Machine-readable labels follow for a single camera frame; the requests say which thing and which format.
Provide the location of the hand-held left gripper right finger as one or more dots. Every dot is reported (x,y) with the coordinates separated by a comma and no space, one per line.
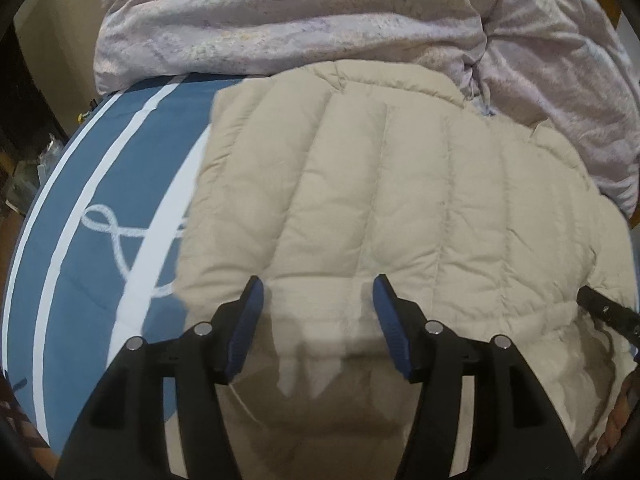
(392,332)

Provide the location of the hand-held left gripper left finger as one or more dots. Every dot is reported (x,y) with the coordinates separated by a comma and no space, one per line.
(246,330)

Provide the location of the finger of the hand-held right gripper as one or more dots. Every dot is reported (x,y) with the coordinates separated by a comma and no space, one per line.
(612,317)

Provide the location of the beige puffer jacket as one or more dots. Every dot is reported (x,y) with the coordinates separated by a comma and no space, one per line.
(400,185)

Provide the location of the brown braided cloth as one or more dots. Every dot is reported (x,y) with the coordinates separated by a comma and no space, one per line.
(615,415)

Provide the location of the blue white striped bed cover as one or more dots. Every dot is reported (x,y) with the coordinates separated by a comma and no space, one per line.
(100,170)

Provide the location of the clear plastic bag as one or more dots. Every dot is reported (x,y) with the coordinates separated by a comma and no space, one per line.
(50,152)

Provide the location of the lavender crinkled duvet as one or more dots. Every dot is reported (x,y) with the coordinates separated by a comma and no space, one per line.
(300,15)

